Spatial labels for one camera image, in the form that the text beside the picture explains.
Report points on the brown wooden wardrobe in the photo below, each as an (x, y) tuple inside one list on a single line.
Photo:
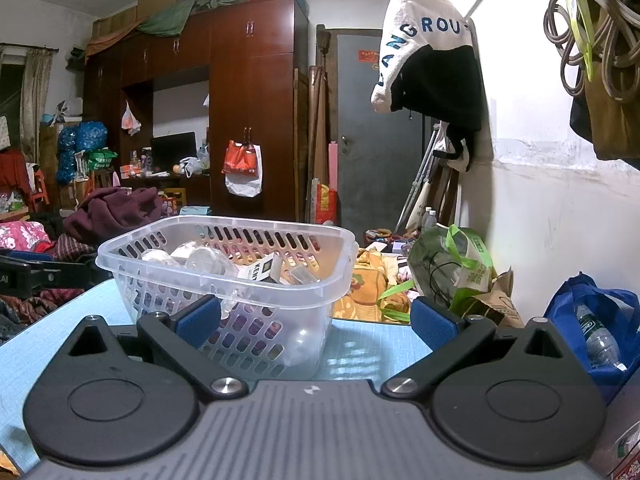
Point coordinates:
[(240, 85)]

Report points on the red and white plastic bag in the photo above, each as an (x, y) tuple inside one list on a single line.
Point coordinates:
[(242, 170)]

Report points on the beige curtain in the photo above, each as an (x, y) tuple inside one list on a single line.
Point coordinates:
[(35, 95)]

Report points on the blue plastic sacks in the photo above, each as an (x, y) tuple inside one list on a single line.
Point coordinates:
[(80, 145)]

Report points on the blue shopping bag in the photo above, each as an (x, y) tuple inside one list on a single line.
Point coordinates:
[(565, 310)]

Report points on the white and black hanging jacket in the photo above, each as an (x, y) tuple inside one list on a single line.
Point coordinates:
[(440, 80)]

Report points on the light blue cutting mat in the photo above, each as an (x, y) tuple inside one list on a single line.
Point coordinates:
[(360, 350)]

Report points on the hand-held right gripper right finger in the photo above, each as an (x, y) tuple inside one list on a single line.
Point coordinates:
[(432, 324)]

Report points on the plastic-wrapped cigarette pack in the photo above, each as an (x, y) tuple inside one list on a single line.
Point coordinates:
[(260, 270)]

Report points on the leaning wooden boards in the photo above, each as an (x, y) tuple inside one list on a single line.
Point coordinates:
[(320, 150)]

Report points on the red floor bag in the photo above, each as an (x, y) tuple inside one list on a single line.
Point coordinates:
[(326, 205)]

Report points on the brown hanging cloth bag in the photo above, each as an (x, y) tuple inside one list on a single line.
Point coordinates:
[(610, 130)]

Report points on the small clear container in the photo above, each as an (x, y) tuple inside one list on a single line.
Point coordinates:
[(302, 276)]

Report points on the metal crutch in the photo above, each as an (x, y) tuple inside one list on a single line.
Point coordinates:
[(422, 175)]

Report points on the grey door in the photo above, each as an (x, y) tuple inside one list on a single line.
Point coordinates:
[(375, 160)]

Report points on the black monitor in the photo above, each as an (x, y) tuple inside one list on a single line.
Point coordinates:
[(172, 150)]

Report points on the maroon cloth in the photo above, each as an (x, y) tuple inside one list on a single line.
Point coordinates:
[(115, 215)]

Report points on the striped dark cloth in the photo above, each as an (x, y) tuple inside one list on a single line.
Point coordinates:
[(35, 310)]

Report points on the red door sign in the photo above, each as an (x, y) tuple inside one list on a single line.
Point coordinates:
[(369, 56)]

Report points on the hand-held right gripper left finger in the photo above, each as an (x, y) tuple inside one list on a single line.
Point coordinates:
[(200, 319)]

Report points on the small white hanging bag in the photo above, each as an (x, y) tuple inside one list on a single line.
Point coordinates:
[(131, 120)]

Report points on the green and white shopping bag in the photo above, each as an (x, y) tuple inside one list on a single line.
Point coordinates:
[(465, 265)]

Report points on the orange patterned blanket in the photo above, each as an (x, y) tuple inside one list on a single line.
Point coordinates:
[(365, 285)]

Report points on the green cloth bundle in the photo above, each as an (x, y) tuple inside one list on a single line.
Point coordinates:
[(170, 17)]

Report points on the green plastic basket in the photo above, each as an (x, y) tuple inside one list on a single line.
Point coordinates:
[(102, 160)]

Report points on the brown paper bag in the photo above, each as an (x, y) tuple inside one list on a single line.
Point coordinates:
[(500, 305)]

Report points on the clear plastic water bottle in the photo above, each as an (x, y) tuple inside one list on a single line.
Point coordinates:
[(597, 340)]

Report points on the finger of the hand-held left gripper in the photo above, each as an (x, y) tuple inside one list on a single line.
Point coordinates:
[(65, 274), (27, 256)]

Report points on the clear plastic basket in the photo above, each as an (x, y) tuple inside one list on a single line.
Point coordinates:
[(280, 320)]

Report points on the red plastic stool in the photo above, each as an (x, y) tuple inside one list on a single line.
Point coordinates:
[(39, 190)]

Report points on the pink floral cloth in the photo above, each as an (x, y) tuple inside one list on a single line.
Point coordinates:
[(22, 237)]

